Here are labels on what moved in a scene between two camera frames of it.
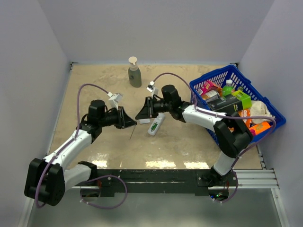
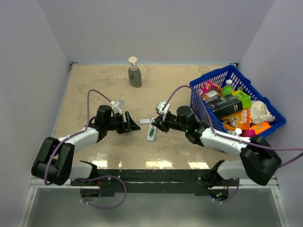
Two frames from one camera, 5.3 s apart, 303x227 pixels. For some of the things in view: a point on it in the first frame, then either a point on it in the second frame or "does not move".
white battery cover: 144,121 does not move
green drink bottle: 227,90 does not move
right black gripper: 147,111 to 160,122
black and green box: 231,104 does not move
